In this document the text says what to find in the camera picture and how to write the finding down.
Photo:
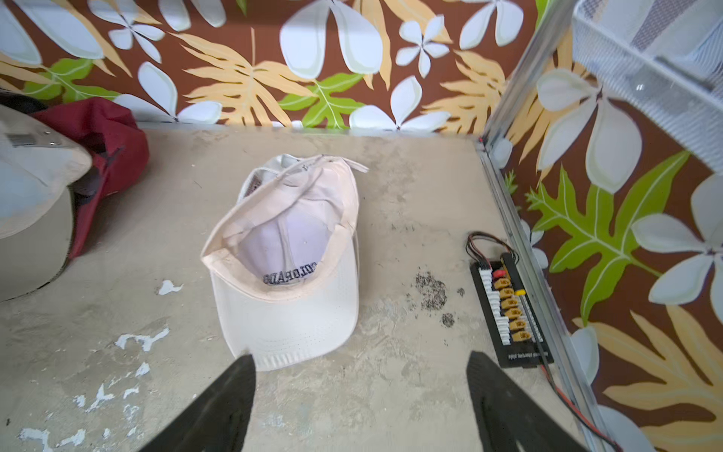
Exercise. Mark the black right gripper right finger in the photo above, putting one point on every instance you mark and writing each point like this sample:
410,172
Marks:
507,418

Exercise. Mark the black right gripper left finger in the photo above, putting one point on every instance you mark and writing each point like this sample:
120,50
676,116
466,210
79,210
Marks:
217,420

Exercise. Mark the red baseball cap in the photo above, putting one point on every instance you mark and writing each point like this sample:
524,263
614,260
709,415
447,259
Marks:
118,148

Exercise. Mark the beige baseball cap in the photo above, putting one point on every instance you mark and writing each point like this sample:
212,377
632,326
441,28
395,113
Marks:
38,168

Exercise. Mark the black baseball cap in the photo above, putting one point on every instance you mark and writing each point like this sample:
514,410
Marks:
21,103

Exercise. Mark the white cap under pile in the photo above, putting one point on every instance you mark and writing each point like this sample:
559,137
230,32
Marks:
284,264

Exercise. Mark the black parallel charging board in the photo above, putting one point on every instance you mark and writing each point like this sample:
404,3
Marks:
518,341

